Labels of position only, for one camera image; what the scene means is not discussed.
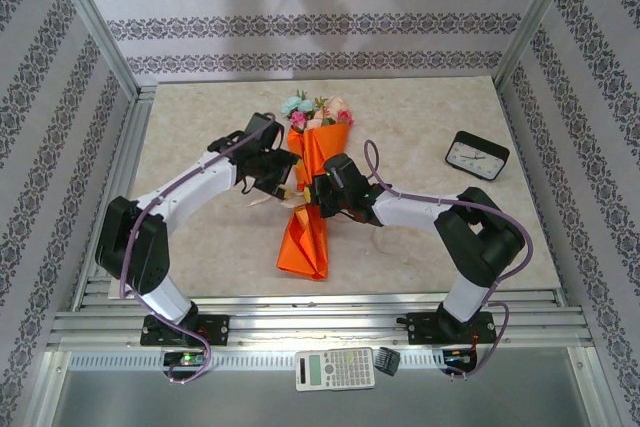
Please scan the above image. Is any cream printed ribbon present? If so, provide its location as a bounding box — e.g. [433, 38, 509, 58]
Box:
[247, 191, 391, 256]

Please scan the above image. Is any orange wrapping paper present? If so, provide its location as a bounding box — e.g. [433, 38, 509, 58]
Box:
[276, 121, 354, 281]

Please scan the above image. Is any blue fake flower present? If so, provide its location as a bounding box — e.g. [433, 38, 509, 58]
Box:
[280, 94, 317, 121]

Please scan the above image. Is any peach fake flower spray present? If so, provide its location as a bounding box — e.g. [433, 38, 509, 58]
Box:
[305, 95, 349, 130]

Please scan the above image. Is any black alarm clock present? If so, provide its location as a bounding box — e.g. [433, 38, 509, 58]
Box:
[444, 130, 510, 184]

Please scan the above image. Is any small black box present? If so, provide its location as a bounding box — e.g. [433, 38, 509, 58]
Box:
[373, 346, 402, 376]

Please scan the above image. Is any white scientific calculator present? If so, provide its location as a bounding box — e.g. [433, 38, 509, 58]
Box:
[294, 346, 377, 393]

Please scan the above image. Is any slotted metal strip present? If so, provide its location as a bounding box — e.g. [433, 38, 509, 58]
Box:
[67, 350, 576, 372]

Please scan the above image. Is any small green-lit circuit board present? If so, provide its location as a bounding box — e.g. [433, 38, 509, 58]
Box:
[163, 351, 206, 367]
[442, 349, 476, 366]

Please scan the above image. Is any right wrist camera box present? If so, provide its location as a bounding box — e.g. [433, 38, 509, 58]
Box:
[322, 153, 370, 193]

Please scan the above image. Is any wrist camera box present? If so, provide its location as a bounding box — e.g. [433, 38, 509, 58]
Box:
[243, 112, 282, 142]
[322, 153, 370, 193]

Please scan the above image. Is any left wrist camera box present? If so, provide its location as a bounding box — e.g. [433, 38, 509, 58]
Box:
[243, 112, 282, 142]

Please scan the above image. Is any aluminium frame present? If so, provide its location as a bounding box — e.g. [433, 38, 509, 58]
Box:
[19, 0, 621, 427]

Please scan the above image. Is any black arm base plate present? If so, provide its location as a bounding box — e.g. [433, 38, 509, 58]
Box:
[407, 310, 497, 346]
[140, 314, 230, 347]

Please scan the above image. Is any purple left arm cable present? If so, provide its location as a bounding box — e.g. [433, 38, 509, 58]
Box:
[119, 116, 284, 387]

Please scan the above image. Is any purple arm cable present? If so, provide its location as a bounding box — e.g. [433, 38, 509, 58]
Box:
[363, 139, 534, 381]
[119, 116, 284, 387]

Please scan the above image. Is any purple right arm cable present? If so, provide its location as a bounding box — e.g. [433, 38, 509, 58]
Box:
[363, 139, 534, 381]

